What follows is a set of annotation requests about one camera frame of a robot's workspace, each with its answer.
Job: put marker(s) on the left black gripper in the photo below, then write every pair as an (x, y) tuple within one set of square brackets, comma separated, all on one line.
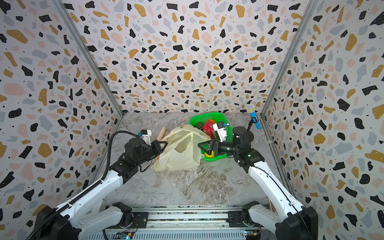
[(157, 149)]

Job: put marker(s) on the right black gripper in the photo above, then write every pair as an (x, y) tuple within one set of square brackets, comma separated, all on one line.
[(213, 147)]

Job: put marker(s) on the yellow lemon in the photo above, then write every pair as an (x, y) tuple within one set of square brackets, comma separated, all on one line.
[(210, 156)]

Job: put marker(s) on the cream plastic bag orange print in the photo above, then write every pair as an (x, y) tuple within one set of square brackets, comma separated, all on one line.
[(182, 151)]

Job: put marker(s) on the pink dragon fruit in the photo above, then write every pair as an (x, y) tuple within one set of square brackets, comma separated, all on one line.
[(208, 128)]

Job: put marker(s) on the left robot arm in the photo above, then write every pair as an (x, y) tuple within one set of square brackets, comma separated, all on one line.
[(68, 221)]

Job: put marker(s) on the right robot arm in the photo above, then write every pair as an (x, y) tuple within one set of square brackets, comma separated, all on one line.
[(291, 220)]

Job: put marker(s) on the wooden rolling pin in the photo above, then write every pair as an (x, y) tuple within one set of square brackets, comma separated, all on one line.
[(161, 134)]

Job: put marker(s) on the green plastic basket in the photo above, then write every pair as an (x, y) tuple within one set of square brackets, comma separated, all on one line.
[(199, 121)]

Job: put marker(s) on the black microphone stand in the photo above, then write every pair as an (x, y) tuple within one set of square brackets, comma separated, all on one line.
[(251, 122)]

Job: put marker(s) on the blue toy microphone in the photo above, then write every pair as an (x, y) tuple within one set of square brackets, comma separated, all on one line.
[(252, 111)]

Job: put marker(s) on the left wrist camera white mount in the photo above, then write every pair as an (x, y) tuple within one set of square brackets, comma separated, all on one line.
[(145, 135)]

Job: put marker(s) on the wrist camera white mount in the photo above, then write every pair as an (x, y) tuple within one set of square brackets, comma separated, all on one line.
[(221, 129), (145, 135)]

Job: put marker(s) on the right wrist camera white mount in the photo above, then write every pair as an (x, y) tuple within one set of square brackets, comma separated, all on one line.
[(221, 129)]

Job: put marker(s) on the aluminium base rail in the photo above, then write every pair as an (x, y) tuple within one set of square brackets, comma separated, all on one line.
[(172, 223)]

